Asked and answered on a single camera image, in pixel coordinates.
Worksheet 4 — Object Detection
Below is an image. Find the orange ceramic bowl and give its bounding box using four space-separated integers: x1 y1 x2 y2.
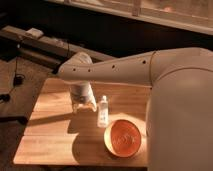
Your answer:
104 119 141 158

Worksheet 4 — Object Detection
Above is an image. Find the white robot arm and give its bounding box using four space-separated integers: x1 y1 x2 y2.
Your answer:
58 48 213 171

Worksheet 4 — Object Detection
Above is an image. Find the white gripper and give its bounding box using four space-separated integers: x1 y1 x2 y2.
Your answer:
67 51 98 114

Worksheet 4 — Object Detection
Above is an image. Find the black cable with plug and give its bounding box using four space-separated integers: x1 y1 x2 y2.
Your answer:
0 37 26 103

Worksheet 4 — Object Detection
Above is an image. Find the clear plastic bottle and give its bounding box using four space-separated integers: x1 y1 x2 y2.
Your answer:
97 95 109 128

